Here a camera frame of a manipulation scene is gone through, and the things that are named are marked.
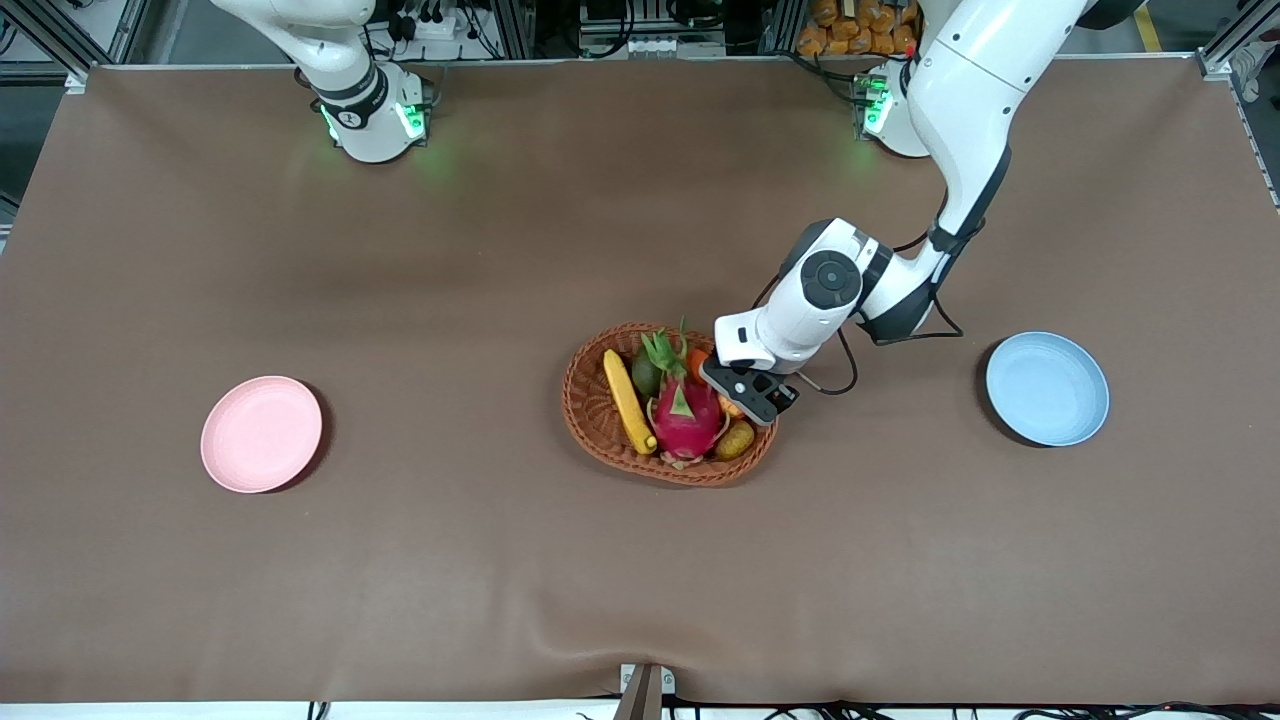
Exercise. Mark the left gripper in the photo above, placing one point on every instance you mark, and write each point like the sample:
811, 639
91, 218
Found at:
783, 396

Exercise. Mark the red yellow apple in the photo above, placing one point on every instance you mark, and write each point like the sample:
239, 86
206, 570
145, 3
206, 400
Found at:
730, 407

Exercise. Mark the yellow banana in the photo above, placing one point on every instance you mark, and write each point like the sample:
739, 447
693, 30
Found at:
627, 400

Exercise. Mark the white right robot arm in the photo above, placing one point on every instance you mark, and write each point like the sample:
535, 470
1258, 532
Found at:
360, 100

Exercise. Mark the brown green kiwi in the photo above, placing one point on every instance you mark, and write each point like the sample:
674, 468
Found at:
735, 440

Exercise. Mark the orange fruit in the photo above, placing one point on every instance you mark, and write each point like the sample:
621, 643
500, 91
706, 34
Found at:
697, 362

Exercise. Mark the pink dragon fruit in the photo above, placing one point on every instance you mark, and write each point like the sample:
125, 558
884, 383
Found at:
685, 420

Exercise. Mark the dark green avocado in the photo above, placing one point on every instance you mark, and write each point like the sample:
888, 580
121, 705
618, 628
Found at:
645, 375

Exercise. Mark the brown wicker basket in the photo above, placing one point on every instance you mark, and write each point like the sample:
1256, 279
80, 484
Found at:
590, 410

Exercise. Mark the light blue plate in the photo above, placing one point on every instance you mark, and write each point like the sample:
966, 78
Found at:
1047, 388

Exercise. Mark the pile of orange bread packs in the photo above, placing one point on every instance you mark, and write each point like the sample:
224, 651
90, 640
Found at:
860, 25

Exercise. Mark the brown tablecloth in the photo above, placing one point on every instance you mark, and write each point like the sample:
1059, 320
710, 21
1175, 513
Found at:
400, 250

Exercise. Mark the white power strip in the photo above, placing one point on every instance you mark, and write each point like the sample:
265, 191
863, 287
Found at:
430, 25

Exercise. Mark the pink plate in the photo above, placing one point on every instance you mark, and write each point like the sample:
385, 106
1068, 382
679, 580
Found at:
261, 434

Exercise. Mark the metal table edge bracket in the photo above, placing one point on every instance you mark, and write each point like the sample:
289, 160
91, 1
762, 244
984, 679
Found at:
645, 690

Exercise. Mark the aluminium frame post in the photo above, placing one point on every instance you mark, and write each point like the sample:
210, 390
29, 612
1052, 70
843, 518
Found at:
50, 40
1235, 45

